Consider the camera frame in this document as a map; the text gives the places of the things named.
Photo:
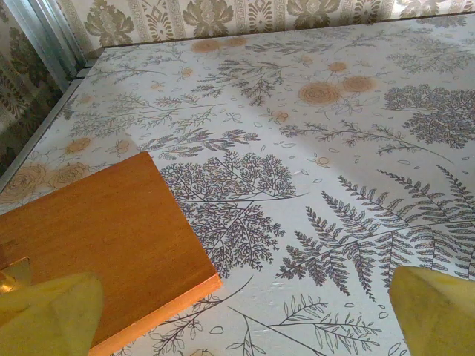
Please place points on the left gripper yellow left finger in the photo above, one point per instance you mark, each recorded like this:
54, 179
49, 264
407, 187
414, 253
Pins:
44, 319

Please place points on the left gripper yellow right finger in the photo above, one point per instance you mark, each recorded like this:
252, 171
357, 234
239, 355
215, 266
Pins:
438, 315

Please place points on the orange wooden block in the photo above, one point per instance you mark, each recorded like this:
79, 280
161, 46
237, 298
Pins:
111, 230

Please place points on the floral printed table cover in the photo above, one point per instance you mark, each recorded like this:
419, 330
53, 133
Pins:
297, 185

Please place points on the aluminium side rail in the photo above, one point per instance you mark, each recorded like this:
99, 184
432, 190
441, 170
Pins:
41, 126

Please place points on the aluminium frame post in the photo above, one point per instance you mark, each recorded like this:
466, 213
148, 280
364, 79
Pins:
52, 33

